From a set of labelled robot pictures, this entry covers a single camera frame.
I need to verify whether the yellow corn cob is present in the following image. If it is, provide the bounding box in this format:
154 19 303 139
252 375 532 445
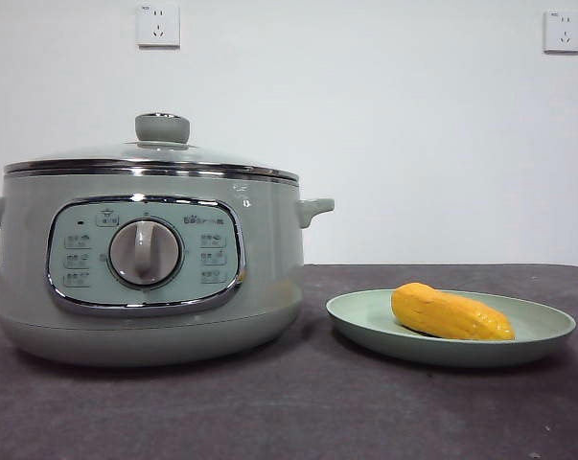
390 282 517 342

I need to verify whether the white wall socket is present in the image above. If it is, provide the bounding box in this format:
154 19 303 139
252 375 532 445
543 10 578 54
135 3 181 49

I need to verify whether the pale green round plate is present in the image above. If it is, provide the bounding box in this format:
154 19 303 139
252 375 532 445
325 288 578 369

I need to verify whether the pale green electric steamer pot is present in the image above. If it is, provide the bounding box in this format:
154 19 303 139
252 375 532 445
0 168 336 369

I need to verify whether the glass lid with green knob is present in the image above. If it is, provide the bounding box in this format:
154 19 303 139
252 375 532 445
3 112 300 180

